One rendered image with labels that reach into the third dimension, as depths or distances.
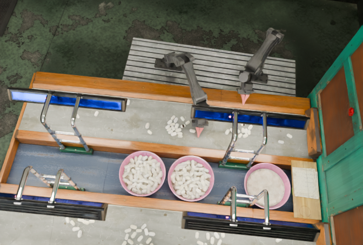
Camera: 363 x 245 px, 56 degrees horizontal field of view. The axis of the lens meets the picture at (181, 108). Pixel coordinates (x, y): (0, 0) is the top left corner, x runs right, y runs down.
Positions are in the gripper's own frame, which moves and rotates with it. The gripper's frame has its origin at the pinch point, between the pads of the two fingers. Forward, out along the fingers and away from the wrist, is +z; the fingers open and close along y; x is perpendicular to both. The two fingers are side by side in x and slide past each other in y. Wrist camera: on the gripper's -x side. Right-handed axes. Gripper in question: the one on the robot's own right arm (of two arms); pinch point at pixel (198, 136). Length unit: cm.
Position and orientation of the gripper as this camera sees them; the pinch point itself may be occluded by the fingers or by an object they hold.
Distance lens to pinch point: 210.5
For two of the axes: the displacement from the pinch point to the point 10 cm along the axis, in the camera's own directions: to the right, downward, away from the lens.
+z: -1.1, 9.6, 2.5
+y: 9.9, 1.1, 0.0
